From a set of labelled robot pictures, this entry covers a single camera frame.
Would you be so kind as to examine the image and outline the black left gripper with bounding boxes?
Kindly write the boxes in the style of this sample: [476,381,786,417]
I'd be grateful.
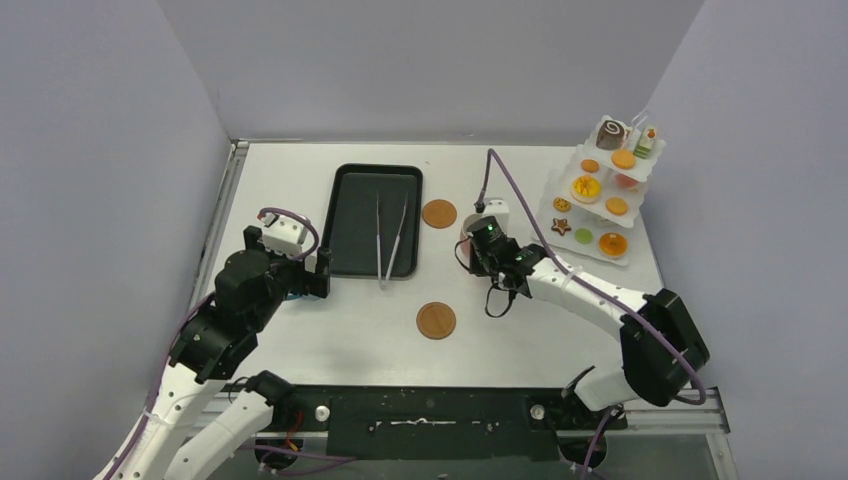
[249,226,334,331]

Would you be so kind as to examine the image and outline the brown star cookie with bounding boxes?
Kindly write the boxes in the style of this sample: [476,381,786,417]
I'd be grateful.
[551,218,572,237]

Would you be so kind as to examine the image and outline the black serving tray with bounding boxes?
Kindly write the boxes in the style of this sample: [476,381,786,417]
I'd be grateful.
[322,163,423,280]

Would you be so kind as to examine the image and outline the small patterned orange cookie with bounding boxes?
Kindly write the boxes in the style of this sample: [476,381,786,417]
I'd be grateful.
[552,197,572,213]

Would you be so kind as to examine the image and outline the round wooden coaster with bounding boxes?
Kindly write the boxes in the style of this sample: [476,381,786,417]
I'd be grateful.
[421,199,458,229]
[416,302,457,340]

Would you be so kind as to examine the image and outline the metal serving tongs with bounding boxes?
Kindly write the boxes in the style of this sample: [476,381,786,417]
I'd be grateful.
[375,194,409,290]

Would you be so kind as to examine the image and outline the yellow fruit tart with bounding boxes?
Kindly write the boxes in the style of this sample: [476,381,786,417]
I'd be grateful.
[570,175,602,204]

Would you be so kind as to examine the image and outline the small orange biscuit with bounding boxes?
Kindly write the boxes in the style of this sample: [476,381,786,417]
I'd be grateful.
[580,159,600,173]

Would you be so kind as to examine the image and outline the plain orange round cookie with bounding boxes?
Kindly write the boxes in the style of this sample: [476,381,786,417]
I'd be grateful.
[605,197,630,216]

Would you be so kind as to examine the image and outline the pink strawberry cake slice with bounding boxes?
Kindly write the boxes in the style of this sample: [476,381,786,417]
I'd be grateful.
[615,174,640,189]

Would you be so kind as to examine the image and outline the orange macaron sandwich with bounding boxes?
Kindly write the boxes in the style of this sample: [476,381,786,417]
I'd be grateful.
[611,149,636,170]

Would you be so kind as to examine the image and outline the chocolate swirl roll cake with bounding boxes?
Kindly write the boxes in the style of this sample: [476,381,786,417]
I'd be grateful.
[595,119,629,151]

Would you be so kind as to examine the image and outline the green layered cake slice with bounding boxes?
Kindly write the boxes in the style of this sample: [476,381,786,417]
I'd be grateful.
[633,125,658,159]

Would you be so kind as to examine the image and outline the blue patterned ceramic cup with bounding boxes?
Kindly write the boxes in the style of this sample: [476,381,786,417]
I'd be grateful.
[284,295,312,303]

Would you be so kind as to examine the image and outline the pink ceramic cup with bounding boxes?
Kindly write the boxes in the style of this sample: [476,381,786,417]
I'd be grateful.
[459,213,481,263]

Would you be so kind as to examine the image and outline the green round macaron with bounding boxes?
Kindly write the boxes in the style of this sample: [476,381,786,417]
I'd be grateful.
[574,228,594,245]

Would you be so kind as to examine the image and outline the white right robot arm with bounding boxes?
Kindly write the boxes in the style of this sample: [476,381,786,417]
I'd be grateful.
[466,216,710,427]

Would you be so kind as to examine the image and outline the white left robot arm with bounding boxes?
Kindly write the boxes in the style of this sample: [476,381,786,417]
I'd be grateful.
[96,220,332,479]

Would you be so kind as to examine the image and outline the white three-tier dessert stand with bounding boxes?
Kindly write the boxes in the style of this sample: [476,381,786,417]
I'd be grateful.
[535,109,666,267]

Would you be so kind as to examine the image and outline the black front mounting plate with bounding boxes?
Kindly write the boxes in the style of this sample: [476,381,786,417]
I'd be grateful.
[265,385,603,462]

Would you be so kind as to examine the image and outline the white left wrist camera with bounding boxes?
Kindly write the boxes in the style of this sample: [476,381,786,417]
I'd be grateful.
[259,213,308,258]

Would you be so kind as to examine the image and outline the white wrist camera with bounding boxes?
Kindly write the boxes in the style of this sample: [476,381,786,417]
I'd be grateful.
[480,197,510,232]
[259,213,308,258]

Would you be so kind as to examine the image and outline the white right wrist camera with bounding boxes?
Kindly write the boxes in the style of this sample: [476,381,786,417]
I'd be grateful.
[480,197,510,232]

